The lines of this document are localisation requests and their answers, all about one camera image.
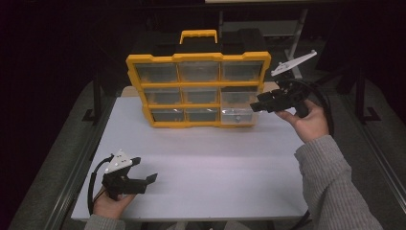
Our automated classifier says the yellow black drawer organizer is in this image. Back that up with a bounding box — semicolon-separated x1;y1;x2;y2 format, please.
124;29;272;129

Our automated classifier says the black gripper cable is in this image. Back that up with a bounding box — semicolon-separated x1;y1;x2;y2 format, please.
86;154;115;216
285;77;335;230

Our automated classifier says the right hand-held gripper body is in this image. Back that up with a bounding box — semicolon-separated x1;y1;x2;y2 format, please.
267;49;318;119

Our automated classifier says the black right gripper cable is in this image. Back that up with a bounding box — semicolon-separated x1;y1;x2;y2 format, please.
285;77;335;230

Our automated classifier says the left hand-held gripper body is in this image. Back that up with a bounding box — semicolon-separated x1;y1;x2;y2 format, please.
101;149;148;201

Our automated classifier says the clear plastic drawer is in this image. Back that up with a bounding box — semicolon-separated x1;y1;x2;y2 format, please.
220;106;260;126

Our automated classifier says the white metal stand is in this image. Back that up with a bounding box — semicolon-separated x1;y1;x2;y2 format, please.
218;9;310;81

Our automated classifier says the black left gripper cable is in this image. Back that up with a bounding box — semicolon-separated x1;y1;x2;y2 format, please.
86;154;115;216

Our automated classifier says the black metal stand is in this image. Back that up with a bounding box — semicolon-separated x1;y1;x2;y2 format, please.
354;66;382;125
81;72;103;125

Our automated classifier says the person's left hand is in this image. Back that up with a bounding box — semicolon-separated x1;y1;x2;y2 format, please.
92;193;137;221

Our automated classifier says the person's right hand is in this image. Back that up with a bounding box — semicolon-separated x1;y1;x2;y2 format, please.
274;99;330;144

